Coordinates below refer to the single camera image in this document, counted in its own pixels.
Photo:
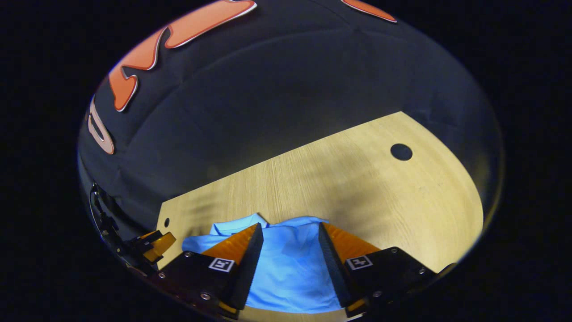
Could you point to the light blue T-shirt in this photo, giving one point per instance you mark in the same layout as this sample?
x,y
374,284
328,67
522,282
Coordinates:
x,y
290,268

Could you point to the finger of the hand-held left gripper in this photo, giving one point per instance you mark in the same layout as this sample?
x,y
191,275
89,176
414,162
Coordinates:
x,y
163,246

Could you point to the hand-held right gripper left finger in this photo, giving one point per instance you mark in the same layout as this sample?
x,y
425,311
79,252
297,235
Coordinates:
x,y
250,268

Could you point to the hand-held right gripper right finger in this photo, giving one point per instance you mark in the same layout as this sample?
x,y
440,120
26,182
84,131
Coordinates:
x,y
333,268

